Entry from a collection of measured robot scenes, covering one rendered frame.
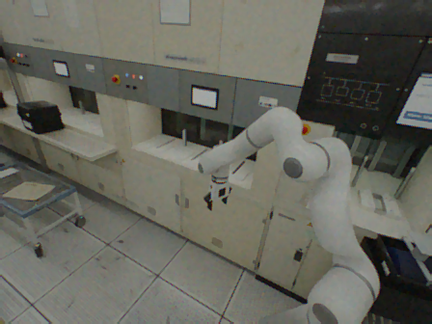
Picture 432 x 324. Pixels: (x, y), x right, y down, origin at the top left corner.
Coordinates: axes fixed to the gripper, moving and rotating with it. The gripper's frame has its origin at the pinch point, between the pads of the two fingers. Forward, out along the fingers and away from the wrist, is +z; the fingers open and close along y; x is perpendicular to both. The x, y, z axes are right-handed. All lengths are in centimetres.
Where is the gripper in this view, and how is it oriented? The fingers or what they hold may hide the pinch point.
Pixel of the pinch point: (217, 204)
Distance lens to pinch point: 109.3
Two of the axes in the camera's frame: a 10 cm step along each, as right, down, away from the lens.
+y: 7.9, -2.3, 5.6
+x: -6.0, -4.2, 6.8
